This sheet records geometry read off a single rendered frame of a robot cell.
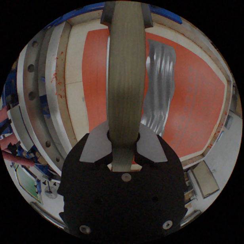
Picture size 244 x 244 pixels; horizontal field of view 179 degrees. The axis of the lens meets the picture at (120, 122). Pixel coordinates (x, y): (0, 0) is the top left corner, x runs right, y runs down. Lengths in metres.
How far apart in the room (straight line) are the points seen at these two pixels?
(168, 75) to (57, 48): 0.24
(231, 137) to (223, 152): 0.61
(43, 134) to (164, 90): 0.31
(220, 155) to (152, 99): 3.85
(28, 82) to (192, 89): 0.40
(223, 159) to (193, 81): 3.77
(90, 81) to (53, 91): 0.08
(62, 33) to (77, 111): 0.21
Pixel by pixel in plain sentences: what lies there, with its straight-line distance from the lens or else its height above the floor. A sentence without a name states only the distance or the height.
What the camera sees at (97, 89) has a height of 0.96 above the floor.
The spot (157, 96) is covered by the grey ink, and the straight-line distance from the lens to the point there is 0.18.
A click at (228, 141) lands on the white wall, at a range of 3.77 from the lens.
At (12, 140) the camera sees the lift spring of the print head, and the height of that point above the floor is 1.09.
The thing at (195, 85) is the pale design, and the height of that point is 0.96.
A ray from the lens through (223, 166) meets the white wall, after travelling 4.00.
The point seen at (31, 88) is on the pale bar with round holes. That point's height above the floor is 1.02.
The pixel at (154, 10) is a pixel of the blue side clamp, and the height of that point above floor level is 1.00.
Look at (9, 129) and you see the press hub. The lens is 0.76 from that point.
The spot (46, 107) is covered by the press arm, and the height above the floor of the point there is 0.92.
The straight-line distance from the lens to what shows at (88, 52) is 0.20.
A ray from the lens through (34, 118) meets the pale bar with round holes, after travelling 0.23.
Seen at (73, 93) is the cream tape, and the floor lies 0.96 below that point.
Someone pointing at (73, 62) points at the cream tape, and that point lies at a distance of 0.20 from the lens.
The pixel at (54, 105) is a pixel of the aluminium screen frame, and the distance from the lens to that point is 0.20.
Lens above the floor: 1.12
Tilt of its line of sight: 62 degrees down
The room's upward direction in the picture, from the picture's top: 180 degrees counter-clockwise
